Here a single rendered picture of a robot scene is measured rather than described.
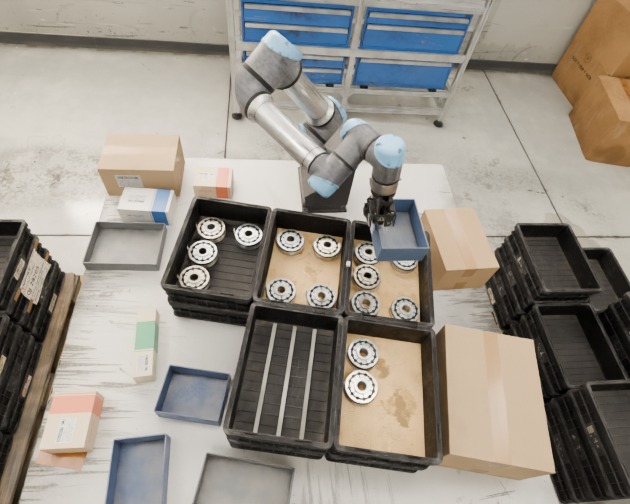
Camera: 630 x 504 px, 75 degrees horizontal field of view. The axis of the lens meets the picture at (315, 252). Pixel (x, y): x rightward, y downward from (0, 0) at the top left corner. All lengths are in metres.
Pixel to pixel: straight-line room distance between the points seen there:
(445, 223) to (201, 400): 1.14
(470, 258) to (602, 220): 2.07
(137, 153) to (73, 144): 1.55
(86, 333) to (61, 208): 1.49
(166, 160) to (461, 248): 1.26
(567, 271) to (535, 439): 1.17
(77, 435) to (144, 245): 0.73
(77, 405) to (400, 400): 0.98
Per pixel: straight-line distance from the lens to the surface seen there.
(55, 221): 2.98
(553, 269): 2.39
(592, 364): 2.37
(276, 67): 1.29
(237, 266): 1.52
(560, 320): 2.39
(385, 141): 1.04
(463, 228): 1.78
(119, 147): 1.97
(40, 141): 3.54
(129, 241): 1.82
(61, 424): 1.50
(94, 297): 1.72
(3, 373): 2.11
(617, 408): 2.20
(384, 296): 1.52
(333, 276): 1.52
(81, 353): 1.64
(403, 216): 1.43
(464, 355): 1.44
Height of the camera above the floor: 2.12
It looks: 55 degrees down
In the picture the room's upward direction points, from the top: 10 degrees clockwise
